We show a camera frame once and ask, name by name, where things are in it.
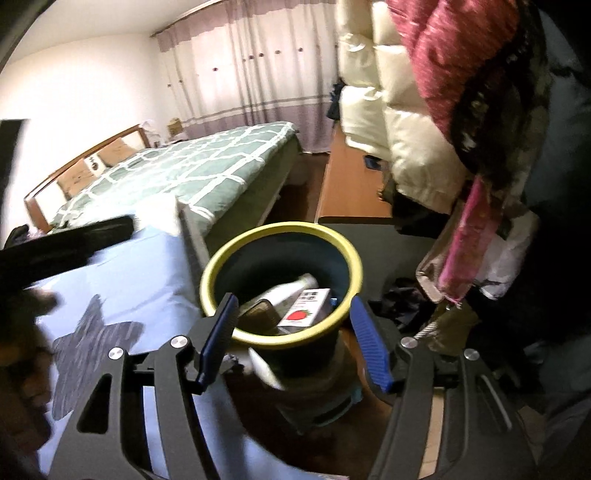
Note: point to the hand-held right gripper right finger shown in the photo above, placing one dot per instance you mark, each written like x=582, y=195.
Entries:
x=369, y=344

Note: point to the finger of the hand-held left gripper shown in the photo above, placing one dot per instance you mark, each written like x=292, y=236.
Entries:
x=69, y=244
x=11, y=175

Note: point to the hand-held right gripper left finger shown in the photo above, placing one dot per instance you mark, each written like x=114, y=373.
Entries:
x=217, y=341

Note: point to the pink strawberry milk carton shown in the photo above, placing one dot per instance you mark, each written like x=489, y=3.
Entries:
x=300, y=316

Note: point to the green white tube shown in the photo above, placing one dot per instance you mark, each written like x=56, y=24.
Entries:
x=286, y=293

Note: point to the yellow rimmed teal bin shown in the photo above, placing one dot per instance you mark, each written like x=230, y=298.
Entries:
x=277, y=249

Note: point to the person's left hand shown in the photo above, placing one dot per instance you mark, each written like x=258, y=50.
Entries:
x=23, y=378

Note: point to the brown pillow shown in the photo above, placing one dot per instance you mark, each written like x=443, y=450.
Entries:
x=115, y=153
x=76, y=181

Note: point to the green checked quilt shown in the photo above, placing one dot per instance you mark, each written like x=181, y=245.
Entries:
x=184, y=170

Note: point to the pink scarf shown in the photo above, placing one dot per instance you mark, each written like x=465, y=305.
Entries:
x=466, y=240

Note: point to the tissue box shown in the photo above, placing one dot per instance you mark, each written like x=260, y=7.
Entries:
x=175, y=130

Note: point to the white plastic bag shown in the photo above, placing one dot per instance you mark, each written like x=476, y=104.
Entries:
x=503, y=258

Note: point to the wooden desk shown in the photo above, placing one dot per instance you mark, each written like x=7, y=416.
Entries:
x=351, y=184

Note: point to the wooden bed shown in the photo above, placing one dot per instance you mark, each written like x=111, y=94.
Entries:
x=272, y=189

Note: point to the cream down jacket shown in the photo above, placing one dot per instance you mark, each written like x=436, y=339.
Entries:
x=406, y=115

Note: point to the dark clothes pile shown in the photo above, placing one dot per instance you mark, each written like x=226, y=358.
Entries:
x=334, y=104

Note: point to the dark patterned jacket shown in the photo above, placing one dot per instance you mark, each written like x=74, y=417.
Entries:
x=531, y=161

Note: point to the pink white curtain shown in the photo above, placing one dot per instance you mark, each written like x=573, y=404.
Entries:
x=258, y=69

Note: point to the red knitted garment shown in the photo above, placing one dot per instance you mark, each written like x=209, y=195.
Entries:
x=452, y=55

